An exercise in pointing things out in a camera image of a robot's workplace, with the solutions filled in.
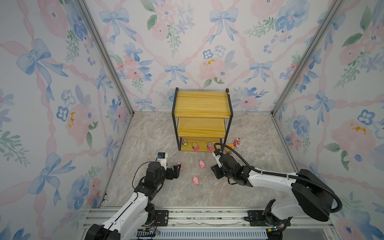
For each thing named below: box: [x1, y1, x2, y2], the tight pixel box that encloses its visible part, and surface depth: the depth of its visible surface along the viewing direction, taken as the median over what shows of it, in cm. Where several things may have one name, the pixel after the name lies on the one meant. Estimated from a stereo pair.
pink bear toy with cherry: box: [233, 137, 241, 147], surface depth 100 cm
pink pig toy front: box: [193, 176, 200, 186], surface depth 86 cm
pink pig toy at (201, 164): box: [199, 160, 206, 169], surface depth 93 cm
